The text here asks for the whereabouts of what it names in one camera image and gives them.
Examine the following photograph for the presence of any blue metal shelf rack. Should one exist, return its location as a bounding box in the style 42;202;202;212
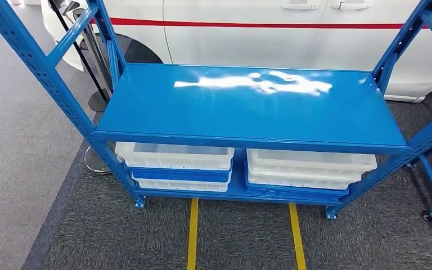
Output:
0;0;432;221

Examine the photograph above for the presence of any white car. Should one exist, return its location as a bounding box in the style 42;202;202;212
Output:
40;0;432;103

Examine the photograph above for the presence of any red barrier belt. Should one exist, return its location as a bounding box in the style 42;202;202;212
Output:
89;17;432;30

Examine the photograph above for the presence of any black barrier belt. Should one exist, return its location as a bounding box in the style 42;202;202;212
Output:
47;0;109;102

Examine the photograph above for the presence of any chrome stanchion post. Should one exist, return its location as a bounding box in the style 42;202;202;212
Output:
84;144;124;176
71;8;113;113

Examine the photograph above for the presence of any white car door handle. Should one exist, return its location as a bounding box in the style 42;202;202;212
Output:
280;0;318;11
330;0;372;11

